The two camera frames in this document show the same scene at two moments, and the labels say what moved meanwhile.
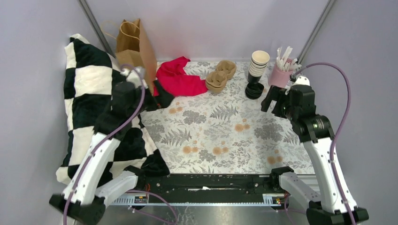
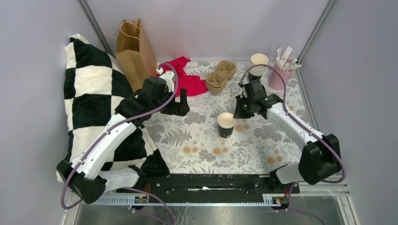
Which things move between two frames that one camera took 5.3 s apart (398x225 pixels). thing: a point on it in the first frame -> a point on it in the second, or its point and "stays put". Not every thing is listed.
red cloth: x=171 y=74 stays put
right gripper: x=273 y=94 -> x=239 y=114
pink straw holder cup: x=278 y=78 stays put
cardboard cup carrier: x=216 y=81 stays put
